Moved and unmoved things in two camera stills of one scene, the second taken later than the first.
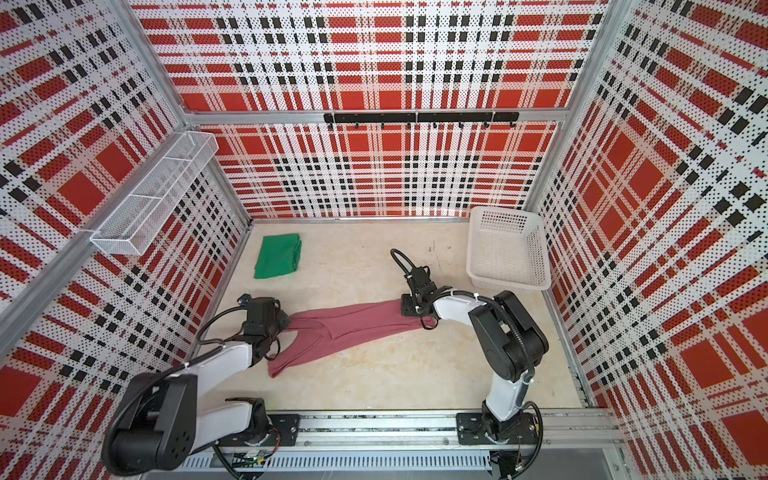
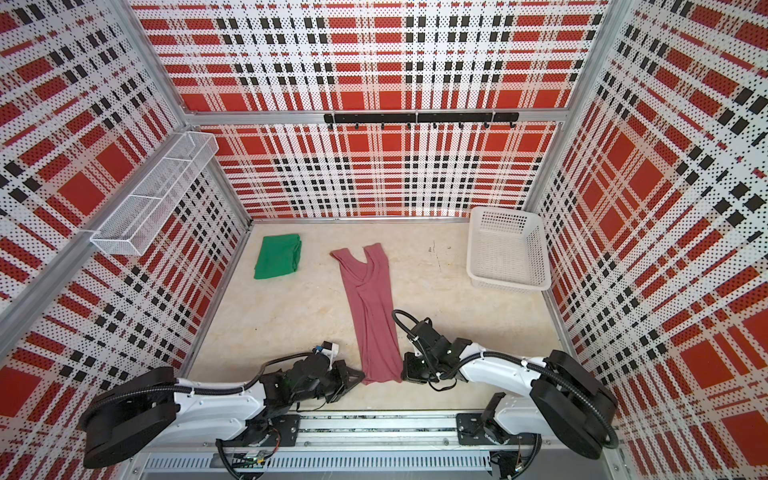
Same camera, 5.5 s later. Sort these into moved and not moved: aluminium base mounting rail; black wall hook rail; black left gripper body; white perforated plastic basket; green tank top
Moved: black left gripper body
Not moved: aluminium base mounting rail; white perforated plastic basket; green tank top; black wall hook rail
